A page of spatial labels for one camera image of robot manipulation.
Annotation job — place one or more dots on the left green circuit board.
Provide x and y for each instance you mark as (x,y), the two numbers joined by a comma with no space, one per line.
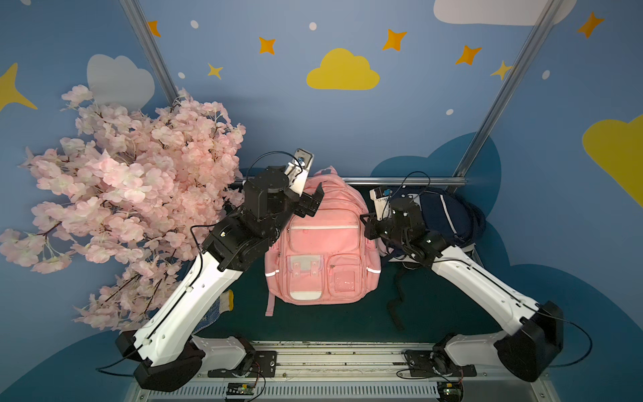
(244,391)

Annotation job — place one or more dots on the left aluminium frame post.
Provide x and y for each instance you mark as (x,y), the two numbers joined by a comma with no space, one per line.
(137,19)

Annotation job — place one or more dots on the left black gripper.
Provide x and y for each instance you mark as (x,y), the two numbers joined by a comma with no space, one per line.
(309,202)

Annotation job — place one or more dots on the aluminium frame post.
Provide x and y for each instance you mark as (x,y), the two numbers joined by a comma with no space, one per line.
(527,54)
(137,19)

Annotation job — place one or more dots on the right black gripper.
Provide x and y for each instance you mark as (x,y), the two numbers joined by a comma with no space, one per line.
(374,227)

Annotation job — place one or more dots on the navy blue backpack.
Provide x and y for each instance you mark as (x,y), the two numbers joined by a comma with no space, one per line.
(458,221)

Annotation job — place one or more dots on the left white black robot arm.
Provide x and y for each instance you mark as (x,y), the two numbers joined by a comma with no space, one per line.
(167,350)

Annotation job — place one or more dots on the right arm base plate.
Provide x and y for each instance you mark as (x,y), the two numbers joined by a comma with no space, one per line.
(427,363)

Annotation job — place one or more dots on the right aluminium frame post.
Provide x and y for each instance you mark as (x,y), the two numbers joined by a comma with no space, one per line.
(527,54)

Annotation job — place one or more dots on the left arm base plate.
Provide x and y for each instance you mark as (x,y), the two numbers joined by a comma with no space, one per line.
(255,364)

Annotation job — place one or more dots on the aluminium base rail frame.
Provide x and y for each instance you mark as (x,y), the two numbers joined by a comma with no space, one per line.
(335,371)

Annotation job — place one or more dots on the green circuit board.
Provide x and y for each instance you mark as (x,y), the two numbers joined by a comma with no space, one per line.
(244,391)
(450,392)

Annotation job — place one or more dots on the pink cherry blossom tree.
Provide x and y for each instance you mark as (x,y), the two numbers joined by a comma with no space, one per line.
(133,189)

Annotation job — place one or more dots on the right green circuit board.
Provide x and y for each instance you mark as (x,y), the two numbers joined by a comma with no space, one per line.
(450,392)

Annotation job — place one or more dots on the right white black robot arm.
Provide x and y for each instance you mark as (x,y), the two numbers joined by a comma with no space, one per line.
(531,335)

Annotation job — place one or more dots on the blue patterned cloth item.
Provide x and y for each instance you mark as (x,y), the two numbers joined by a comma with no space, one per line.
(224,304)

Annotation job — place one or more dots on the pink backpack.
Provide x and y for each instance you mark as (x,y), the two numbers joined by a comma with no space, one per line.
(324,259)

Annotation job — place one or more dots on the rear horizontal aluminium bar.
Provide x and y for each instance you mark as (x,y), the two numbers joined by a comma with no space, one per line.
(411,181)

